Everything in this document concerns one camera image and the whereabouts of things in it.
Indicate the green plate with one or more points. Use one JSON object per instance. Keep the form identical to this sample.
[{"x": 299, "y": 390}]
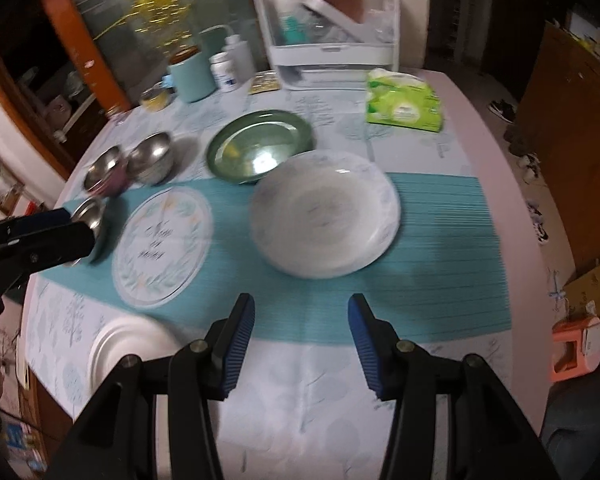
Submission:
[{"x": 259, "y": 147}]

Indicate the yellow round lidded container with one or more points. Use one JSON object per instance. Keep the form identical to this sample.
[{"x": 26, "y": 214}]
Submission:
[{"x": 155, "y": 97}]

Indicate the teal canister with brown lid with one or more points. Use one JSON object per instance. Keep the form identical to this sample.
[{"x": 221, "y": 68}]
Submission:
[{"x": 192, "y": 76}]

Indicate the plain white plate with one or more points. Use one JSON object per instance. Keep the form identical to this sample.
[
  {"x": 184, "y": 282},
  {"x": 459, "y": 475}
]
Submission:
[{"x": 130, "y": 347}]

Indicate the white pill bottle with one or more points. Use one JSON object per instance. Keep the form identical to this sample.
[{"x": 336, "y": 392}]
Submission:
[{"x": 225, "y": 72}]

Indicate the steel bowl with purple outside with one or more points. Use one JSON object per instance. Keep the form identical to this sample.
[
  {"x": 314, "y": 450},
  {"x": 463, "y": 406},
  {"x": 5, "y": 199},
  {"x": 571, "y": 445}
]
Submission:
[{"x": 105, "y": 172}]

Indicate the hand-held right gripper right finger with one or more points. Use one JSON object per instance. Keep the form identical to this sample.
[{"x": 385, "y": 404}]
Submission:
[{"x": 364, "y": 345}]

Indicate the orange plastic stool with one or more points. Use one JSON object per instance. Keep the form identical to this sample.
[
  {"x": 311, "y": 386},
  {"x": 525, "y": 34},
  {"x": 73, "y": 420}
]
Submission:
[{"x": 577, "y": 352}]

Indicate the round leaf-print mat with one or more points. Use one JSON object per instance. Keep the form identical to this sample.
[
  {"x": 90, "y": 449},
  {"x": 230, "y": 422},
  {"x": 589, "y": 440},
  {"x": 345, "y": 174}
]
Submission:
[{"x": 163, "y": 245}]

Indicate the white clear-lid storage box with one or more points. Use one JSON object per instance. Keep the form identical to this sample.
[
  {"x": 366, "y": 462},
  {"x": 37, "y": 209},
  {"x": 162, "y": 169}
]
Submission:
[{"x": 330, "y": 30}]

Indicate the tree-print tablecloth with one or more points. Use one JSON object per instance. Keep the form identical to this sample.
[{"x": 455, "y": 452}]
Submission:
[{"x": 290, "y": 410}]

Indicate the black and white sneaker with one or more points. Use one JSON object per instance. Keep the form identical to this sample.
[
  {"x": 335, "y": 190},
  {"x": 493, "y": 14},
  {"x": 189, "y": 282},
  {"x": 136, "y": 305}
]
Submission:
[
  {"x": 531, "y": 166},
  {"x": 502, "y": 110},
  {"x": 539, "y": 224}
]

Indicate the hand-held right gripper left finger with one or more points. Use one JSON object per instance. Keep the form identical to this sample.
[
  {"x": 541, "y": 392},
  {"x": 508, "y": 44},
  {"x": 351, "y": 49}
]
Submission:
[{"x": 237, "y": 345}]

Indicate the green tissue pack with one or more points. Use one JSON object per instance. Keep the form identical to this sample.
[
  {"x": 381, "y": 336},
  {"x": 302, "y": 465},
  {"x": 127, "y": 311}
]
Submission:
[{"x": 402, "y": 102}]

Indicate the white plate with blue pattern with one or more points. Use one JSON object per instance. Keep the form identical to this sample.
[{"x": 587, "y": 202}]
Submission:
[{"x": 325, "y": 214}]

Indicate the brown wooden cabinet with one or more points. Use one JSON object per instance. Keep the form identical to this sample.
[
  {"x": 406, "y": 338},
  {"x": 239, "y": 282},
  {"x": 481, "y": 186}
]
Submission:
[{"x": 570, "y": 150}]

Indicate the clear squeeze wash bottle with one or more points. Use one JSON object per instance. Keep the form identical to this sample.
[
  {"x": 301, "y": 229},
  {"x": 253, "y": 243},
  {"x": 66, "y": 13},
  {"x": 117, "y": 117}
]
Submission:
[{"x": 237, "y": 52}]

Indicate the orange framed glass door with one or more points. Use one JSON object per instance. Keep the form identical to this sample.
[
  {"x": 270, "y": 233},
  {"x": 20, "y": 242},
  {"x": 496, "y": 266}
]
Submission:
[{"x": 80, "y": 45}]

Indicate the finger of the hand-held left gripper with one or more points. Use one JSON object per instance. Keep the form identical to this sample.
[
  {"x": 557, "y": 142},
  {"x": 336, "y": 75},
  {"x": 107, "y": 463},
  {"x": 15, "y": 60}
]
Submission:
[
  {"x": 50, "y": 218},
  {"x": 55, "y": 247}
]

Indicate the yellow flat packet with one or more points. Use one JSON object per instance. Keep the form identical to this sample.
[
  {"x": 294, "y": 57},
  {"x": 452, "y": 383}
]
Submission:
[{"x": 264, "y": 82}]

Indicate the cardboard box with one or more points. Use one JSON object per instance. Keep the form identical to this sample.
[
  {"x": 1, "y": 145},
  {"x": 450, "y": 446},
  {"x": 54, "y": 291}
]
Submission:
[{"x": 596, "y": 280}]

